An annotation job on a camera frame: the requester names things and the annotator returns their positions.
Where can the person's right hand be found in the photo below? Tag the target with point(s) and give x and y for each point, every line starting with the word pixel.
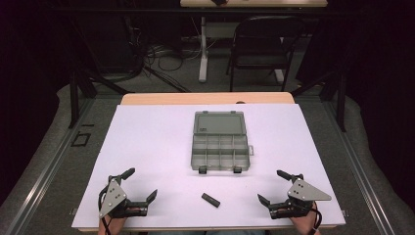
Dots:
pixel 301 224

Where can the wooden table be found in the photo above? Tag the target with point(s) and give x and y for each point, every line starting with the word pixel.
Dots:
pixel 207 98

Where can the white-legged wooden desk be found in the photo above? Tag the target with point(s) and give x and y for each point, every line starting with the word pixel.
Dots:
pixel 253 3

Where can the metal floor rail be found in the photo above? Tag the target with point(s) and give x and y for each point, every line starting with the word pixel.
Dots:
pixel 357 166
pixel 42 169

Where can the black metal stand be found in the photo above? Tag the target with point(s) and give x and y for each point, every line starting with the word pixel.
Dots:
pixel 339 94
pixel 76 94

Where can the small black rectangular stick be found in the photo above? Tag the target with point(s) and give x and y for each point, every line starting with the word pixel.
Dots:
pixel 210 199

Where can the dark object on desk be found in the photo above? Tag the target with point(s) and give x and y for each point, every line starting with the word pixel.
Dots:
pixel 219 2

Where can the person's left hand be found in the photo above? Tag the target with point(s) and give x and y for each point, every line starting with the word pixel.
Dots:
pixel 115 225

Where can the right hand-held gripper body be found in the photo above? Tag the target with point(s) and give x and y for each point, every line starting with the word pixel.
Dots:
pixel 305 193

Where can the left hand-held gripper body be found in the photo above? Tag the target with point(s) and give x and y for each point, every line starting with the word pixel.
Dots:
pixel 112 197

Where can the grey plastic compartment box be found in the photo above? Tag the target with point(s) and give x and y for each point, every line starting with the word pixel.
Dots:
pixel 220 142

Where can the white board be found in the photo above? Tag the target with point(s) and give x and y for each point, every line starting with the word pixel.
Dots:
pixel 182 156

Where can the black folding chair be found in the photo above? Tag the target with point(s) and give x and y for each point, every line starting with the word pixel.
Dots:
pixel 261 52

